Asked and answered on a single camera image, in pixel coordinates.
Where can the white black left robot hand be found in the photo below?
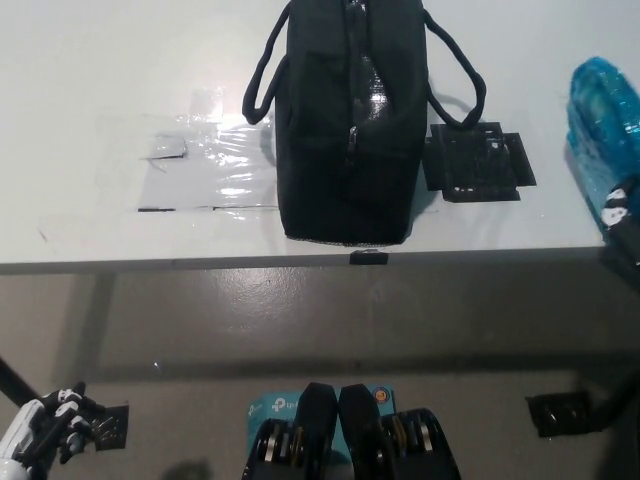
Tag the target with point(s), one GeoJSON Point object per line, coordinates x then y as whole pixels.
{"type": "Point", "coordinates": [30, 430]}

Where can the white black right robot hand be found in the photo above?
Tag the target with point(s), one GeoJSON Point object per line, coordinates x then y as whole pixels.
{"type": "Point", "coordinates": [625, 240]}

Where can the blue plate stack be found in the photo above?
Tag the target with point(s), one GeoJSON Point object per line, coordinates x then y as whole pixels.
{"type": "Point", "coordinates": [600, 125]}

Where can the black table leg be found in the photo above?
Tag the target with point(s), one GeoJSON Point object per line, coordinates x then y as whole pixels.
{"type": "Point", "coordinates": [15, 377]}
{"type": "Point", "coordinates": [622, 400]}

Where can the black tape marker patch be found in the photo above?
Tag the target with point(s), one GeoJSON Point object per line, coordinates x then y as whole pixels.
{"type": "Point", "coordinates": [475, 165]}

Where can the teal tp-link box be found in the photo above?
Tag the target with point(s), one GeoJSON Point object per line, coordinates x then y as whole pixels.
{"type": "Point", "coordinates": [270, 407]}

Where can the small black tape strip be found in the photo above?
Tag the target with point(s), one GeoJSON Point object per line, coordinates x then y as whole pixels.
{"type": "Point", "coordinates": [367, 257]}

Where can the black fabric handbag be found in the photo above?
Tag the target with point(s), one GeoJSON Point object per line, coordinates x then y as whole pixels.
{"type": "Point", "coordinates": [320, 150]}

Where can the clear plastic tape sheet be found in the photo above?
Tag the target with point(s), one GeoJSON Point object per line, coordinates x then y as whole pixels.
{"type": "Point", "coordinates": [225, 165]}

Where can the small clear tape patch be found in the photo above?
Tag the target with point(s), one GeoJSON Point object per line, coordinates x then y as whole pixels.
{"type": "Point", "coordinates": [207, 104]}

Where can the black table foot bracket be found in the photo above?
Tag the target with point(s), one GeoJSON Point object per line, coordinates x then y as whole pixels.
{"type": "Point", "coordinates": [560, 415]}

